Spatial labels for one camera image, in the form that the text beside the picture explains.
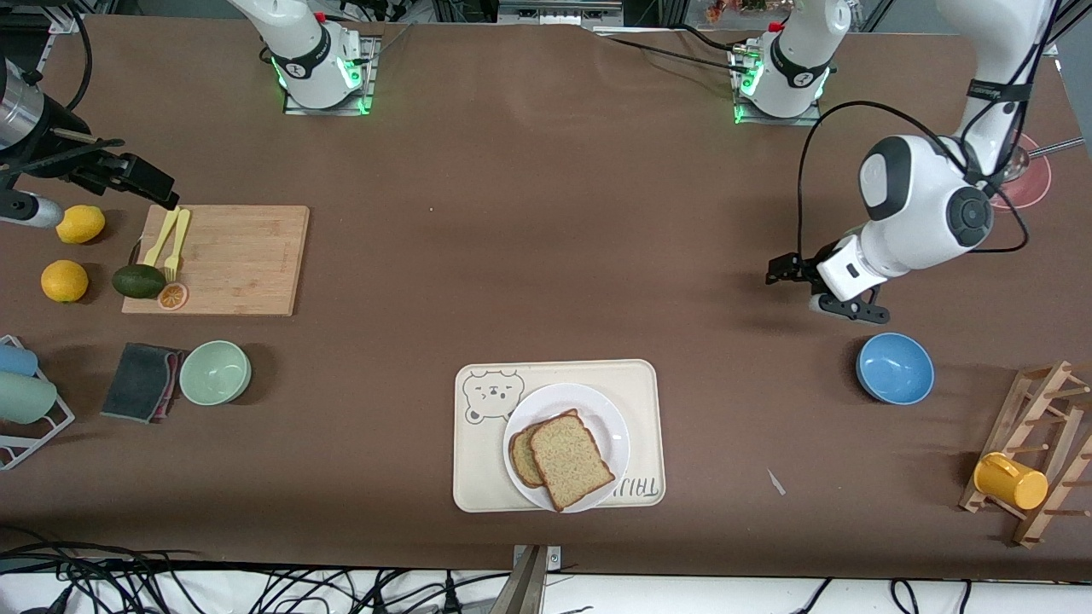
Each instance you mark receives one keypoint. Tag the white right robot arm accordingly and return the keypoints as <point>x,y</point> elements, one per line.
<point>307,51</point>

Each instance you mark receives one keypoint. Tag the wooden cutting board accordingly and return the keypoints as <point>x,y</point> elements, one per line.
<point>239,264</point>

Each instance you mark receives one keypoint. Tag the grey metal box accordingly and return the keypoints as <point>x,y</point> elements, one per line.
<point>559,10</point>

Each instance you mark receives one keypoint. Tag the metal ladle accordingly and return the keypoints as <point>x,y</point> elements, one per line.
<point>1058,148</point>

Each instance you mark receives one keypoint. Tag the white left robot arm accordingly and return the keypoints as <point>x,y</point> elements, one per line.
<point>921,196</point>

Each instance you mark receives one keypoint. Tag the yellow plastic knife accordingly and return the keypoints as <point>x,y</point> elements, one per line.
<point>160,239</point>

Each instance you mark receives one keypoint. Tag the pink bowl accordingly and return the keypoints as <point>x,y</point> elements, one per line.
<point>1034,183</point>

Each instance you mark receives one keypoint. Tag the blue bowl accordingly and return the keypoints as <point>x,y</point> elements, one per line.
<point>895,368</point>

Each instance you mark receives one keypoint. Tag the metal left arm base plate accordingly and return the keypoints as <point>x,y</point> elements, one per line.
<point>776,122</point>

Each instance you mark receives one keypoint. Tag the white round plate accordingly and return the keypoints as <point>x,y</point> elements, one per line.
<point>597,418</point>

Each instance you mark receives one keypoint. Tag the wooden peg drying rack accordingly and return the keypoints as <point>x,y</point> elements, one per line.
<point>1045,409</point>

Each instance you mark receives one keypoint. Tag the pale green bowl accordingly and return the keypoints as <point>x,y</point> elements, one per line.
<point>215,373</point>

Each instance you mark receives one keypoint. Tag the pale green cup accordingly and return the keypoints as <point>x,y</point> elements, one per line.
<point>24,398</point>

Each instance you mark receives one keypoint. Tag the pink cloth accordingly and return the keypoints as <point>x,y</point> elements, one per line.
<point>177,375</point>

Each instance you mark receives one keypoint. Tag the light blue cup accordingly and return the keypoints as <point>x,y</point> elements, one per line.
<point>15,360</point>

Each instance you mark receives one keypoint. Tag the aluminium corner frame post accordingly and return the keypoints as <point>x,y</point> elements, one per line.
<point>1079,13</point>

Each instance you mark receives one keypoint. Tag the yellow lemon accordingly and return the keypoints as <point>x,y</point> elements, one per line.
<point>80,226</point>

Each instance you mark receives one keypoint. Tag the large brown toast slice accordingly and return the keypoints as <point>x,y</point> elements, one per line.
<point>570,460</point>

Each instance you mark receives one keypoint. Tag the dark green avocado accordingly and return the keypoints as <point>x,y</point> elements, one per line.
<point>139,281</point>

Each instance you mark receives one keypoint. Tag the orange slice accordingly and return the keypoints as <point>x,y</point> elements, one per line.
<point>172,297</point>

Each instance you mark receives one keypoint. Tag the small grey paper scrap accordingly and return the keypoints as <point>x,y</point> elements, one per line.
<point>775,482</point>

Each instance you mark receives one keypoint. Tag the round orange-yellow citrus fruit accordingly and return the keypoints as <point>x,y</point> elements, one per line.
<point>65,281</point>

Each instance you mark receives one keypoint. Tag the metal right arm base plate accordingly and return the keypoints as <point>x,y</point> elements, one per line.
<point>324,111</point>

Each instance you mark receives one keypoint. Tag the yellow mug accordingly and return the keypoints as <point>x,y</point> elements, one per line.
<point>1011,483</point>

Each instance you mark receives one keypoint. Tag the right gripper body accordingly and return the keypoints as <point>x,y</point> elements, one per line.
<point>53,150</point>

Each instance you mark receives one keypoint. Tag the yellow plastic fork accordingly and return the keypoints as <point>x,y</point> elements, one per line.
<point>179,239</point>

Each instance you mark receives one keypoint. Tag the aluminium frame profile with bracket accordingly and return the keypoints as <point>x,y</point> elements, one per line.
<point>536,556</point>

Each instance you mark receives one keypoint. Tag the cream tray with bear print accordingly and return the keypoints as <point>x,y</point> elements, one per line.
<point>478,469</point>

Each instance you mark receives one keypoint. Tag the dark grey cloth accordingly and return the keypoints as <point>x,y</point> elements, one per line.
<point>136,382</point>

